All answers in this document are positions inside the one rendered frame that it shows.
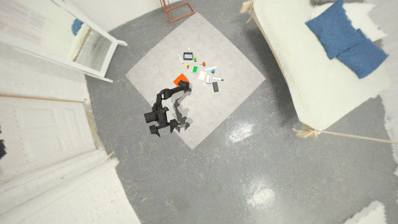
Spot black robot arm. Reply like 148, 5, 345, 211
144, 80, 189, 123

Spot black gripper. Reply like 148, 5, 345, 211
149, 118, 178, 136

